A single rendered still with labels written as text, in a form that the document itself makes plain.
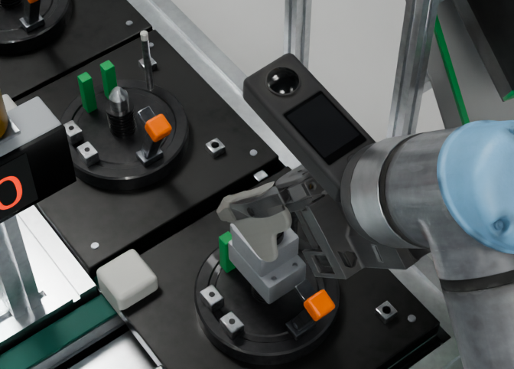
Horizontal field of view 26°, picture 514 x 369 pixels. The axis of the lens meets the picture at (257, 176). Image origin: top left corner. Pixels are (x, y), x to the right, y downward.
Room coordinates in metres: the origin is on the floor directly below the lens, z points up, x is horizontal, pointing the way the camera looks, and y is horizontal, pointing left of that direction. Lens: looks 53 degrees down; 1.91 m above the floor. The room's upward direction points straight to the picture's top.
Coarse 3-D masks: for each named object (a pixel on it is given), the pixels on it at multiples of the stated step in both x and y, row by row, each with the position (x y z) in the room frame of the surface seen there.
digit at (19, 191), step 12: (24, 156) 0.53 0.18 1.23; (0, 168) 0.52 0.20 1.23; (12, 168) 0.53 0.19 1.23; (24, 168) 0.53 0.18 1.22; (0, 180) 0.52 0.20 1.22; (12, 180) 0.53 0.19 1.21; (24, 180) 0.53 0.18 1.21; (0, 192) 0.52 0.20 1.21; (12, 192) 0.52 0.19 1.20; (24, 192) 0.53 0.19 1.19; (36, 192) 0.53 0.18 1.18; (0, 204) 0.52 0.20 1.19; (12, 204) 0.52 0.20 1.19; (24, 204) 0.53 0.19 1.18; (0, 216) 0.51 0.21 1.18
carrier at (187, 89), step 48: (144, 48) 0.82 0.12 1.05; (48, 96) 0.83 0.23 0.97; (96, 96) 0.81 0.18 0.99; (144, 96) 0.81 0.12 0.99; (192, 96) 0.83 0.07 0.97; (96, 144) 0.74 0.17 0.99; (192, 144) 0.76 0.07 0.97; (240, 144) 0.76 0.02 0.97; (96, 192) 0.69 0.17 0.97; (144, 192) 0.69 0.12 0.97; (192, 192) 0.69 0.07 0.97; (96, 240) 0.63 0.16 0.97; (144, 240) 0.64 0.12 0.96
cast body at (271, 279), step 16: (240, 240) 0.56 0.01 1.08; (288, 240) 0.55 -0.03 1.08; (240, 256) 0.56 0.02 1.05; (256, 256) 0.54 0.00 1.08; (288, 256) 0.55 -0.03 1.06; (240, 272) 0.56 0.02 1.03; (256, 272) 0.54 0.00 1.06; (272, 272) 0.54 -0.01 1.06; (288, 272) 0.54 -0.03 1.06; (304, 272) 0.55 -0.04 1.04; (256, 288) 0.54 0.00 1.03; (272, 288) 0.53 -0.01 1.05; (288, 288) 0.54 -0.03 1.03
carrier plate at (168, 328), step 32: (192, 224) 0.65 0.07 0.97; (224, 224) 0.65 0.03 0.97; (160, 256) 0.61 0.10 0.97; (192, 256) 0.61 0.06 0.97; (160, 288) 0.58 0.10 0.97; (192, 288) 0.58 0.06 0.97; (352, 288) 0.58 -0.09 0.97; (384, 288) 0.58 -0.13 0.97; (128, 320) 0.54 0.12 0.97; (160, 320) 0.54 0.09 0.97; (192, 320) 0.54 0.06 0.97; (352, 320) 0.54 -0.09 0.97; (416, 320) 0.54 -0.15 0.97; (160, 352) 0.50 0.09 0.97; (192, 352) 0.50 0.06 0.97; (320, 352) 0.50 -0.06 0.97; (352, 352) 0.50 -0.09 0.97; (384, 352) 0.50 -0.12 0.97
